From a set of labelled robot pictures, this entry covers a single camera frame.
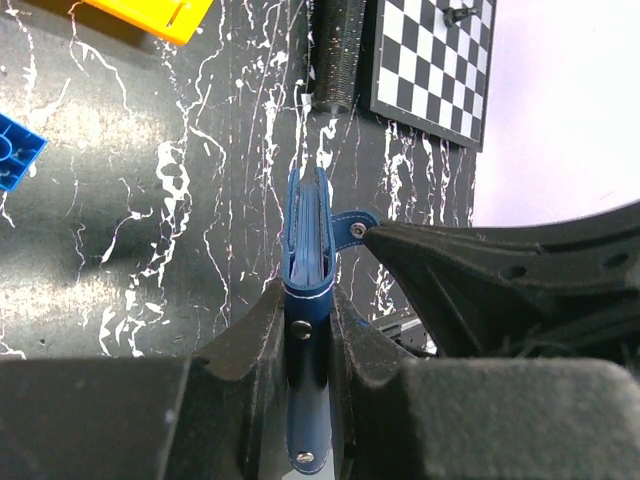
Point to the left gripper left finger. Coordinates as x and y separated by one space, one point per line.
218 413

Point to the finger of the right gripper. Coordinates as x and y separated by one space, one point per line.
563 289

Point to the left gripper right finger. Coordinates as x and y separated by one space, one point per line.
399 417

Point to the blue leather card holder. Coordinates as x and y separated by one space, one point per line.
313 235

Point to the black white chessboard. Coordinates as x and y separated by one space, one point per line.
418 72

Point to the black chess pawn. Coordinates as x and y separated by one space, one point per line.
452 16

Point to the small blue toy brick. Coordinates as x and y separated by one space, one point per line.
20 147

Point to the black glitter microphone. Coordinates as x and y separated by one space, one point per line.
337 27

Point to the orange plastic bin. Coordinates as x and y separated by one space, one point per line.
174 21

